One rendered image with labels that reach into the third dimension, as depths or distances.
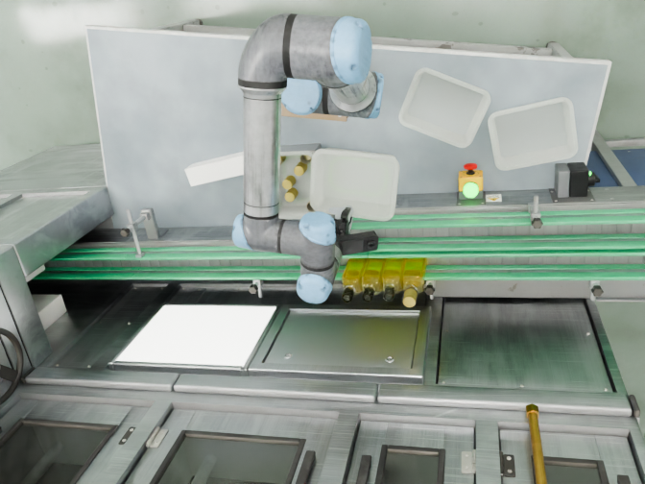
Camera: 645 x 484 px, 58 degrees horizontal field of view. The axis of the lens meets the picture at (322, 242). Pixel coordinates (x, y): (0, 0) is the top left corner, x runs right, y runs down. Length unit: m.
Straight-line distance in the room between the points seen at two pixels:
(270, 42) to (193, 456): 0.94
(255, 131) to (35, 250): 0.99
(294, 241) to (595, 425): 0.77
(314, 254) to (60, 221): 1.05
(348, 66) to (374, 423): 0.83
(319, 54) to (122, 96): 1.12
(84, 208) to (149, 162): 0.27
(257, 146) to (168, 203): 1.02
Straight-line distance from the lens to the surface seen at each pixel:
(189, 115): 2.01
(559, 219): 1.72
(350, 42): 1.09
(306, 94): 1.52
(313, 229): 1.20
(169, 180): 2.12
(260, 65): 1.14
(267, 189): 1.21
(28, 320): 1.95
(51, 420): 1.78
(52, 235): 2.02
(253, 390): 1.57
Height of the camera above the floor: 2.51
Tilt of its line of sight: 61 degrees down
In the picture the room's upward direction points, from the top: 152 degrees counter-clockwise
